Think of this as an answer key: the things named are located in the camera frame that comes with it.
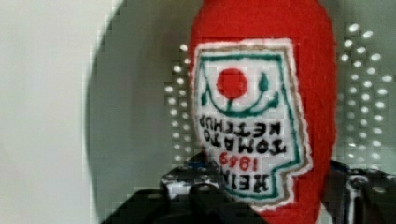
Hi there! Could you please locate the red plush ketchup bottle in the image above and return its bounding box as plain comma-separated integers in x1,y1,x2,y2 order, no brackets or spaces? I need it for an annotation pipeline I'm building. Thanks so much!
189,0,336,224

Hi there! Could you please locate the green oval strainer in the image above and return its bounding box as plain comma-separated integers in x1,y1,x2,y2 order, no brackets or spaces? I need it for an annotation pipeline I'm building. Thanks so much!
84,0,395,220

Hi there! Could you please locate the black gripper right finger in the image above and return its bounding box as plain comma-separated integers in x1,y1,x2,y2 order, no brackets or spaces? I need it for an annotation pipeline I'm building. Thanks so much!
321,161,396,224

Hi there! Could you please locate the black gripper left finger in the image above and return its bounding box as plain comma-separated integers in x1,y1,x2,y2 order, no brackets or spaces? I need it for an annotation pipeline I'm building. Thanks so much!
101,153,267,224

